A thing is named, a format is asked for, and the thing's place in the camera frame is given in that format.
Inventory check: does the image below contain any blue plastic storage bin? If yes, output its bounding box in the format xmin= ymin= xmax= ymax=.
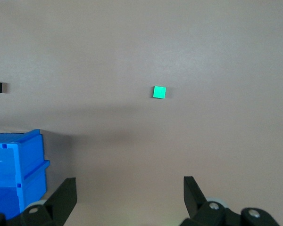
xmin=0 ymin=129 xmax=50 ymax=220

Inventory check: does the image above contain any brown table mat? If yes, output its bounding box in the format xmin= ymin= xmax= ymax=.
xmin=0 ymin=0 xmax=283 ymax=226

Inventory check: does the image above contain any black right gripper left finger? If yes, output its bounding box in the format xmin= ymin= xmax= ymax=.
xmin=0 ymin=178 xmax=77 ymax=226

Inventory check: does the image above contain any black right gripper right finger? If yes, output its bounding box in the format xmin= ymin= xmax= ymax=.
xmin=180 ymin=176 xmax=280 ymax=226

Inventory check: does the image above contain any green cube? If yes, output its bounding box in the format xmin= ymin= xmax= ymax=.
xmin=152 ymin=85 xmax=167 ymax=99

